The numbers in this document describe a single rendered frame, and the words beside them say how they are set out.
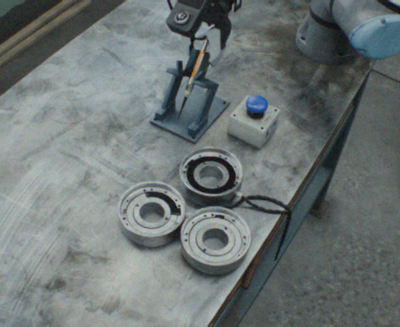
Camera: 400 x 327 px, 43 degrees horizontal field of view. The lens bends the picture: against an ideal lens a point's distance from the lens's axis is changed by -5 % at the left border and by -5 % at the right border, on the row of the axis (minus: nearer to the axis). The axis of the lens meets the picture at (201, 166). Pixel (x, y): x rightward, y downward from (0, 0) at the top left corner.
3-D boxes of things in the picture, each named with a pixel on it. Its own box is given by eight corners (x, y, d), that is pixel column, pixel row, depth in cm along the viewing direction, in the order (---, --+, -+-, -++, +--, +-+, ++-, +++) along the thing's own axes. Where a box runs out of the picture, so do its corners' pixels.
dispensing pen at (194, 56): (166, 116, 95) (198, 29, 90) (176, 115, 99) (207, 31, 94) (176, 121, 94) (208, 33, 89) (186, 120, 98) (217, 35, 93)
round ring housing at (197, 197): (166, 190, 88) (166, 174, 85) (202, 152, 94) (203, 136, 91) (218, 221, 85) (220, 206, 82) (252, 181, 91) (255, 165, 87)
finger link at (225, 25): (233, 47, 88) (229, 2, 82) (229, 52, 88) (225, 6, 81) (209, 42, 91) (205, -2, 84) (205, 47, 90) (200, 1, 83)
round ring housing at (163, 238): (118, 251, 80) (116, 237, 77) (120, 196, 87) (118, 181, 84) (186, 250, 81) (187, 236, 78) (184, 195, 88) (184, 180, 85)
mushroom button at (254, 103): (258, 131, 95) (262, 111, 91) (239, 122, 96) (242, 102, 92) (268, 118, 97) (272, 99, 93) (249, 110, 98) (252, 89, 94)
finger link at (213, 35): (240, 57, 95) (236, 12, 88) (224, 73, 92) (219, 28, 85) (225, 53, 96) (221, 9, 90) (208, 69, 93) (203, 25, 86)
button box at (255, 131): (261, 149, 95) (264, 131, 92) (226, 133, 98) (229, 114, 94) (279, 123, 100) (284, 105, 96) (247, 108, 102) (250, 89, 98)
